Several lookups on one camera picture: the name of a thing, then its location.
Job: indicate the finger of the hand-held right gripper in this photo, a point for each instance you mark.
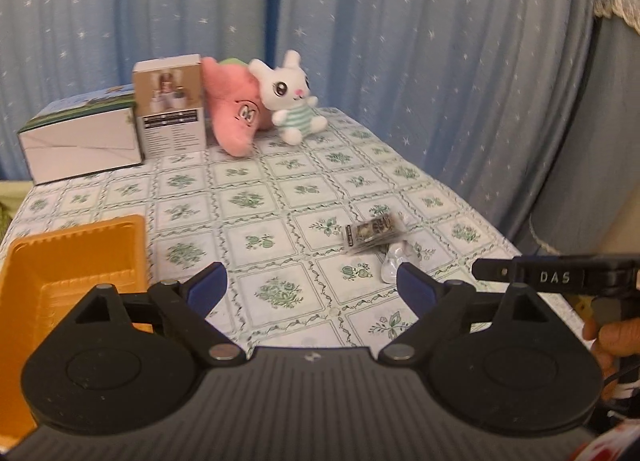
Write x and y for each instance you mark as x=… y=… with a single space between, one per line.
x=492 y=269

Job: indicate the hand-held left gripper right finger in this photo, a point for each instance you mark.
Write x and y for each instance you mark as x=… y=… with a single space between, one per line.
x=415 y=286

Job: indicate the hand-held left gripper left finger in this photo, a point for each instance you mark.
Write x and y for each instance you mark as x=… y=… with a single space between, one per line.
x=207 y=282

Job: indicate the orange plastic tray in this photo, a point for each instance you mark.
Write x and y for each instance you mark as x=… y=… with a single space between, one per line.
x=45 y=291

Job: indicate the person's right hand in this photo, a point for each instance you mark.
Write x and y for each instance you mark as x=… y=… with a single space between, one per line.
x=617 y=346

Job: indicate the dark clear snack packet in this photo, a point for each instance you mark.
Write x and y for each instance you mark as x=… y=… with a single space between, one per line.
x=372 y=234

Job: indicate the green floral tablecloth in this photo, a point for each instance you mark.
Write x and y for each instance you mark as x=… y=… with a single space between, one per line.
x=280 y=201

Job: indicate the grey-blue lace-trimmed curtain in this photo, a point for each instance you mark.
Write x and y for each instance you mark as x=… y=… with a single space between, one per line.
x=595 y=116

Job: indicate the brown printed cardboard box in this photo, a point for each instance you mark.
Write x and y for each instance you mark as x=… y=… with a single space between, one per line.
x=170 y=111

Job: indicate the red patterned clothing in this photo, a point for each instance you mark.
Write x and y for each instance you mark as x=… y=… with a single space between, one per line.
x=610 y=446

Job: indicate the pink star plush toy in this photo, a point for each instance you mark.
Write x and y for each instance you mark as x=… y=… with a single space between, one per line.
x=235 y=106

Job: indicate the white box with green top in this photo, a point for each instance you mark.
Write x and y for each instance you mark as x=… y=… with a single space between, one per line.
x=80 y=146

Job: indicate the white bunny plush toy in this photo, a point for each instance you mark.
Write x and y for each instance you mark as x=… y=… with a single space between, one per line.
x=292 y=96

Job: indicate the blue star curtain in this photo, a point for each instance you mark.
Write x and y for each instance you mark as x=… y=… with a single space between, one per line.
x=425 y=66
x=125 y=6

